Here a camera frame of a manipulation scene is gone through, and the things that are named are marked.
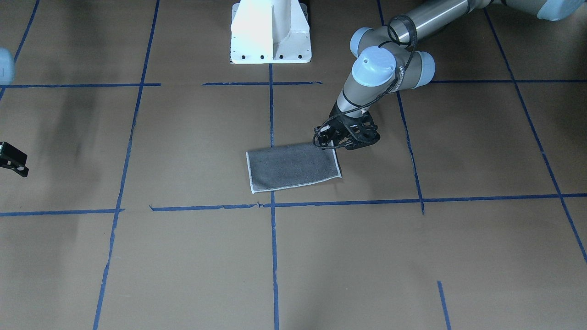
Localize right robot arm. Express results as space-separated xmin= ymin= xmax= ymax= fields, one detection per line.
xmin=0 ymin=47 xmax=29 ymax=177

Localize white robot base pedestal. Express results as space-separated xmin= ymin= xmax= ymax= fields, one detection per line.
xmin=229 ymin=0 xmax=312 ymax=64

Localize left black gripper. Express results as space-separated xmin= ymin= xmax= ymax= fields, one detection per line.
xmin=315 ymin=104 xmax=380 ymax=150

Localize pink and grey towel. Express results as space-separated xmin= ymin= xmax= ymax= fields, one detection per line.
xmin=246 ymin=143 xmax=342 ymax=193

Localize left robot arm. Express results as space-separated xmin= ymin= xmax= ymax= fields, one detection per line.
xmin=311 ymin=0 xmax=586 ymax=150

